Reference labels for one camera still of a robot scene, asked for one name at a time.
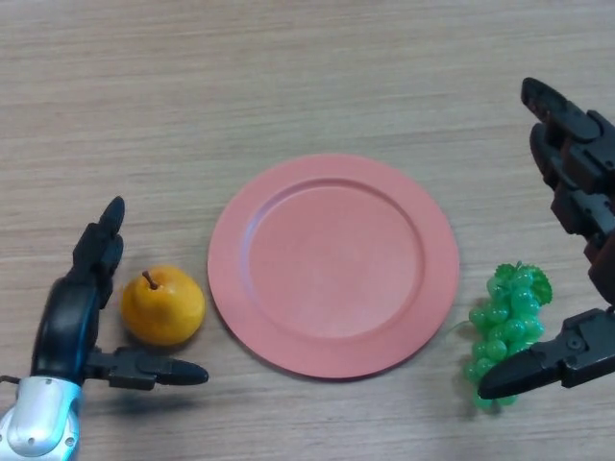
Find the green grape bunch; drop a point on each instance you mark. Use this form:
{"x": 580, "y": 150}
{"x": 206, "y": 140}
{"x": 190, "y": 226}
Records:
{"x": 507, "y": 312}

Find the pink round plate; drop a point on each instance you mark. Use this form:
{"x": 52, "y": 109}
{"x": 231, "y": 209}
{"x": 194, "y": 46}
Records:
{"x": 334, "y": 269}

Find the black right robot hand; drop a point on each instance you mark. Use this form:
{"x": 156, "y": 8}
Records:
{"x": 591, "y": 173}

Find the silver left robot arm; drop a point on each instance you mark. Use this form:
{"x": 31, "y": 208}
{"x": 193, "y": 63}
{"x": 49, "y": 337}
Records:
{"x": 38, "y": 418}

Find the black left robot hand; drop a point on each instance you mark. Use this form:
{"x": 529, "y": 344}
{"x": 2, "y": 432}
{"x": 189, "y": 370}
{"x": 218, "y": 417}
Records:
{"x": 62, "y": 326}

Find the yellow pear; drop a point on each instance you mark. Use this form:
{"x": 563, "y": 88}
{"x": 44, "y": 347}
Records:
{"x": 163, "y": 312}

